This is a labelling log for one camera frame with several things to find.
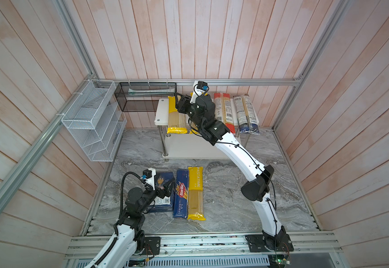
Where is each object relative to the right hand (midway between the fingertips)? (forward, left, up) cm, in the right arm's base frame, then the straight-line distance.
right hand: (176, 95), depth 71 cm
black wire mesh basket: (+27, +26, -19) cm, 42 cm away
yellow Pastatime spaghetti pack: (-19, -9, -43) cm, 48 cm away
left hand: (-24, +5, -31) cm, 39 cm away
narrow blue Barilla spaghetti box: (-28, -1, -42) cm, 50 cm away
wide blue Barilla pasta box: (-35, +9, -37) cm, 52 cm away
